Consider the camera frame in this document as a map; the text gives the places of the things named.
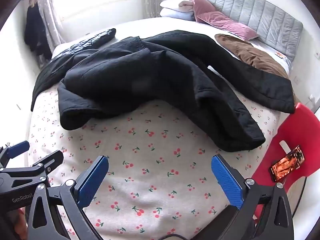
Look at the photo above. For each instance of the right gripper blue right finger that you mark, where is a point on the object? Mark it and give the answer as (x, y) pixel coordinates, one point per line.
(262, 212)

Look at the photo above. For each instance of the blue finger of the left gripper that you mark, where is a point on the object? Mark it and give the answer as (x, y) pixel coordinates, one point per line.
(51, 161)
(10, 152)

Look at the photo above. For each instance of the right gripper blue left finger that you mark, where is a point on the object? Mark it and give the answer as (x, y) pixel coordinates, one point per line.
(45, 221)

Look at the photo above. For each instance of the black quilted coat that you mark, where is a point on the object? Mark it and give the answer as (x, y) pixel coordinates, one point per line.
(189, 71)

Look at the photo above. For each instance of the smartphone with lit screen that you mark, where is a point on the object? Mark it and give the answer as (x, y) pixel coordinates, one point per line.
(292, 161)

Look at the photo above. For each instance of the black shiny puffer jacket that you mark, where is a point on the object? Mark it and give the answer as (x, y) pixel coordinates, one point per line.
(53, 72)

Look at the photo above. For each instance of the red plastic stool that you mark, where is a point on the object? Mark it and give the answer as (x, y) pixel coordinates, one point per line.
(300, 128)

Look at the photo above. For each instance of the cherry print blanket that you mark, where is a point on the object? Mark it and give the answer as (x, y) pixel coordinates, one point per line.
(159, 180)

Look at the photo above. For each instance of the grey patterned curtain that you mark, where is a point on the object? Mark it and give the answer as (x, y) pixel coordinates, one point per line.
(51, 23)

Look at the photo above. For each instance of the white bed sheet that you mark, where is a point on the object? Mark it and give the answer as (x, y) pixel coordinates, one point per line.
(147, 28)

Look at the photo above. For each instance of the folded light blue blanket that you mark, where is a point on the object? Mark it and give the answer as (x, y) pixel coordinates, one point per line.
(188, 16)

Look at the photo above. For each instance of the grey padded headboard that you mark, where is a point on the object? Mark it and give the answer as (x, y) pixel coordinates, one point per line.
(275, 27)

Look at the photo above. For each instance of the folded white pink blanket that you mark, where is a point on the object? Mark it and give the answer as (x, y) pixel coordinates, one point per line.
(178, 5)

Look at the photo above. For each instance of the pink velvet pillow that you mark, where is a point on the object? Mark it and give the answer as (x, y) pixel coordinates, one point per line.
(206, 13)

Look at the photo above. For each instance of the dark clothes hanging on wall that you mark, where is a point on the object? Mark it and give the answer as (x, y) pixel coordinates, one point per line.
(35, 32)

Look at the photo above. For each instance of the brown corduroy garment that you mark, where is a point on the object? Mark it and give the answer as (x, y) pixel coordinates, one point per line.
(251, 55)

